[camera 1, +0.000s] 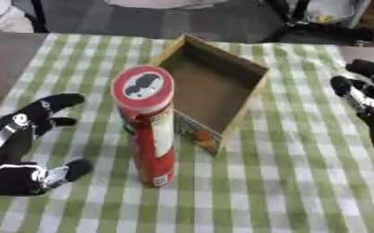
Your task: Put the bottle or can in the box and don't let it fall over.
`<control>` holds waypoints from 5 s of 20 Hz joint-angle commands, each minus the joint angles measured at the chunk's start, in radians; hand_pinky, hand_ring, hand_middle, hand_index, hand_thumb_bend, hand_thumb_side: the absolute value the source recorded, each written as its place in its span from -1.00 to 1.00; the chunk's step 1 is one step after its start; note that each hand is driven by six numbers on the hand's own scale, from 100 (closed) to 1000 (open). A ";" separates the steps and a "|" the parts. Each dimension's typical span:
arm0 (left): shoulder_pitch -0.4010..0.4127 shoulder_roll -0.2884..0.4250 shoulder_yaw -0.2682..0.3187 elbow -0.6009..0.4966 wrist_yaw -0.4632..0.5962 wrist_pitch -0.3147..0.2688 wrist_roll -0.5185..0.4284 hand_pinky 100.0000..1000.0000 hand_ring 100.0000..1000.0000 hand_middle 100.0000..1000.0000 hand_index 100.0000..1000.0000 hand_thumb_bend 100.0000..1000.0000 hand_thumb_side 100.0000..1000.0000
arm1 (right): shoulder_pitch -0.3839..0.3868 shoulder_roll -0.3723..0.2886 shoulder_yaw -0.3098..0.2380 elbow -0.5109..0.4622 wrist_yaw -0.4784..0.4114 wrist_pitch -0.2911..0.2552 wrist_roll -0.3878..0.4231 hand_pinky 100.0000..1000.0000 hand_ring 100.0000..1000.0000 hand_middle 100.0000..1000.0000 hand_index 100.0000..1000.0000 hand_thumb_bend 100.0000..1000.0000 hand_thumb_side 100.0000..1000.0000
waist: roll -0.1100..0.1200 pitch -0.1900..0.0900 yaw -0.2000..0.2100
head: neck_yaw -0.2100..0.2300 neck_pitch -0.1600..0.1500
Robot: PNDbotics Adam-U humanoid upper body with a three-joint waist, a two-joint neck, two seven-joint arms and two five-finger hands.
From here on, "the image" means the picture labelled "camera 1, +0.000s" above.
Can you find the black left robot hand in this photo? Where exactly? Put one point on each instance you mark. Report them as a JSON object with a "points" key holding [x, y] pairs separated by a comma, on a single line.
{"points": [[14, 142]]}

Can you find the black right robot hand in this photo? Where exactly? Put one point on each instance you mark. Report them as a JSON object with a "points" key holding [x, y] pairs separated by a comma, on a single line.
{"points": [[373, 100]]}

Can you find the tan cardboard box brown inside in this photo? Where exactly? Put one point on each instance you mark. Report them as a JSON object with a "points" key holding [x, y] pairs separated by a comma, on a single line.
{"points": [[216, 88]]}

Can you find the black office chair base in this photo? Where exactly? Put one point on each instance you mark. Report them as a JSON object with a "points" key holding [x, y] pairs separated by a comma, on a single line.
{"points": [[314, 25]]}

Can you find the white bag with items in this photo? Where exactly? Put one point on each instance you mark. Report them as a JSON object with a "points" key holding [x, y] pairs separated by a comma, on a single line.
{"points": [[337, 10]]}

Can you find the black table leg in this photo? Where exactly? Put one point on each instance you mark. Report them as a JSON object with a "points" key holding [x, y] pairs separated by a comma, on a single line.
{"points": [[38, 15]]}

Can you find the red cylindrical snack can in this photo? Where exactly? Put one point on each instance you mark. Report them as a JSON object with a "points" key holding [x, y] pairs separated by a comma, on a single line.
{"points": [[151, 127]]}

